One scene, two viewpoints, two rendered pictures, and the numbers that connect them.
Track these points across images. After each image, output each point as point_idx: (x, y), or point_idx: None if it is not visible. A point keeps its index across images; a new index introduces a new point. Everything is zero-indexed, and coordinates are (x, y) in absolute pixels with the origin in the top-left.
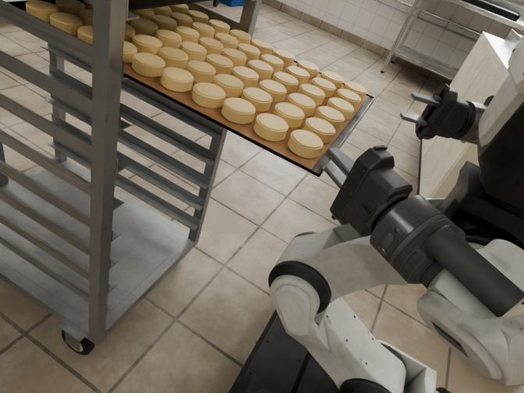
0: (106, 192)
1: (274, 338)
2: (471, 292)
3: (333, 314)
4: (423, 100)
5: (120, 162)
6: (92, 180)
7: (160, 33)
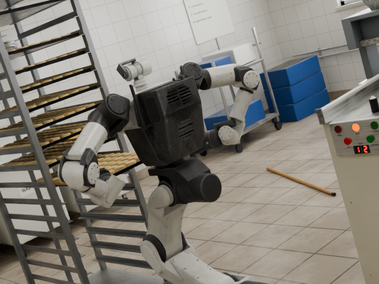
0: (66, 231)
1: None
2: None
3: (179, 259)
4: None
5: (119, 248)
6: (61, 228)
7: None
